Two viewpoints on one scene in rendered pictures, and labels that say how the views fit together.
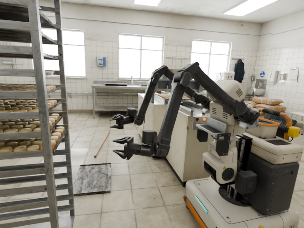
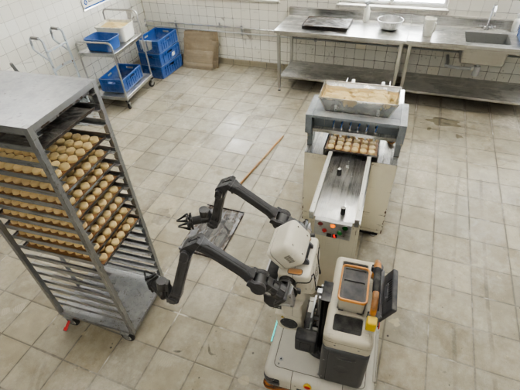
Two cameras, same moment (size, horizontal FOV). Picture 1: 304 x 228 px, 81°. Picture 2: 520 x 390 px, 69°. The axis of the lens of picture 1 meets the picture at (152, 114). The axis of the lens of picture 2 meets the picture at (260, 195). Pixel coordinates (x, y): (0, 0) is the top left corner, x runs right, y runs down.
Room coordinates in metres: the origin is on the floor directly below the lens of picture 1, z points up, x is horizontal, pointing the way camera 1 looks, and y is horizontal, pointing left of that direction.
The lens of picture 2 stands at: (0.13, -1.13, 2.62)
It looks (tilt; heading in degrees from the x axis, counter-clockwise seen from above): 41 degrees down; 35
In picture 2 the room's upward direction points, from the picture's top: 3 degrees counter-clockwise
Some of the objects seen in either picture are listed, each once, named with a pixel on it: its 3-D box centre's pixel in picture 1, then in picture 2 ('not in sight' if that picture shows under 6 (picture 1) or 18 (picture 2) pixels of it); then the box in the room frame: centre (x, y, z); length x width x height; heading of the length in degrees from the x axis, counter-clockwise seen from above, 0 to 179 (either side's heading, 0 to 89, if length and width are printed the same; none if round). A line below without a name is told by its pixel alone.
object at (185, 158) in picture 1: (186, 139); (337, 224); (2.16, -0.45, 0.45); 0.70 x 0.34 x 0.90; 14
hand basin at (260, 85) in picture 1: (257, 87); not in sight; (5.96, -3.44, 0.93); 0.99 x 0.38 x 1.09; 12
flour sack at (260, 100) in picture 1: (266, 100); not in sight; (5.04, -3.21, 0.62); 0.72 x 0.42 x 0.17; 18
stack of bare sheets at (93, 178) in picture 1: (93, 177); (212, 230); (1.91, 0.67, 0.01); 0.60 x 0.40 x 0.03; 13
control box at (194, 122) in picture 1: (203, 122); (332, 228); (1.80, -0.54, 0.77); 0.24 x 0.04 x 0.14; 104
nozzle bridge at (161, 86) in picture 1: (174, 91); (354, 128); (2.65, -0.32, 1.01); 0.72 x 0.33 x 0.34; 104
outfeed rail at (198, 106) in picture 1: (180, 99); (372, 138); (2.79, -0.43, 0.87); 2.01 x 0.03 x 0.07; 14
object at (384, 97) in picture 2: not in sight; (359, 97); (2.65, -0.32, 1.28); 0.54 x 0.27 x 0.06; 104
